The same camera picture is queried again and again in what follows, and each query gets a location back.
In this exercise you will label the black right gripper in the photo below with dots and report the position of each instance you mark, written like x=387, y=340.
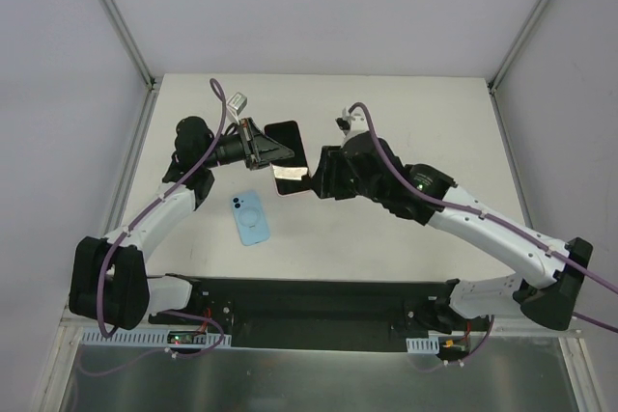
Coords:
x=329, y=173

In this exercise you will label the left aluminium corner post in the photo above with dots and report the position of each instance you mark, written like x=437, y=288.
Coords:
x=128, y=42

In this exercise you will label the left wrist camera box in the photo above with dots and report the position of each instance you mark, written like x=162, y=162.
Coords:
x=237, y=102

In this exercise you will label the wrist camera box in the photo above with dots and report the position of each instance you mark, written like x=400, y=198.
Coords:
x=344, y=121
x=237, y=102

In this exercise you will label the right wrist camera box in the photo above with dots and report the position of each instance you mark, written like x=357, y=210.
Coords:
x=344, y=121

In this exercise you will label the right aluminium corner post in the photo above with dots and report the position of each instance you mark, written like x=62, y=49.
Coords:
x=523, y=35

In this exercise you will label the aluminium corner post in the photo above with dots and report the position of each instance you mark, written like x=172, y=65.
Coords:
x=128, y=42
x=523, y=35

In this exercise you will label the pink phone case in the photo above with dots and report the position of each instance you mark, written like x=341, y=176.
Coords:
x=286, y=187

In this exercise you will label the left white cable duct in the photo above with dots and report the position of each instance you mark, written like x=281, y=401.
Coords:
x=156, y=338

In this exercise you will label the light blue phone case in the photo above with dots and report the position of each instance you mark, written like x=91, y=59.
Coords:
x=250, y=218

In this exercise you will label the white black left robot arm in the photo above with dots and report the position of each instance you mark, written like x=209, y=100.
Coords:
x=109, y=282

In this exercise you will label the white cable duct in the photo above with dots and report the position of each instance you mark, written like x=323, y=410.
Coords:
x=156, y=338
x=423, y=346

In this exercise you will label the right white cable duct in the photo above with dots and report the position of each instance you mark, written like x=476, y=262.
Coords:
x=423, y=346

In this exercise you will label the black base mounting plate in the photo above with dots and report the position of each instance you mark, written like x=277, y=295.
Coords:
x=343, y=341

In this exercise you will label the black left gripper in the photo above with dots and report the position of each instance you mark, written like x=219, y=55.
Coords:
x=247, y=143

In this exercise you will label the aluminium front frame rail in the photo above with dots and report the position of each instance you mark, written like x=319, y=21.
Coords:
x=254, y=315

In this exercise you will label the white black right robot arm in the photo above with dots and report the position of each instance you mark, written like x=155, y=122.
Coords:
x=546, y=275

